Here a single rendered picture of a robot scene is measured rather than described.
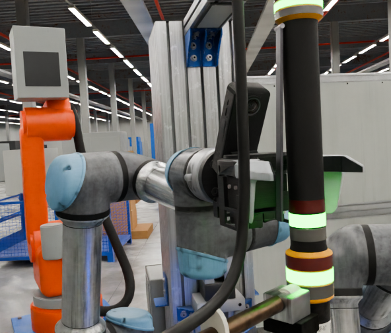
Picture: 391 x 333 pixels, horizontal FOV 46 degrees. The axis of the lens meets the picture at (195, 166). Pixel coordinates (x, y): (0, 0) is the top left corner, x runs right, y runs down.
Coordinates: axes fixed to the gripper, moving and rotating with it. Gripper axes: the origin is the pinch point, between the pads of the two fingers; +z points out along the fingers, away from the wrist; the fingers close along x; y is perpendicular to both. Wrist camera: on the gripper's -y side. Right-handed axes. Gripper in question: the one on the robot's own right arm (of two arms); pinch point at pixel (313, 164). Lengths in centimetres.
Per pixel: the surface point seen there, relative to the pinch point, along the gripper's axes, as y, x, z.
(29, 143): -9, 19, -404
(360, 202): 34, -139, -159
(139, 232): 154, -160, -768
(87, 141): -17, -118, -1071
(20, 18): -313, 9, -1122
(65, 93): -52, -14, -393
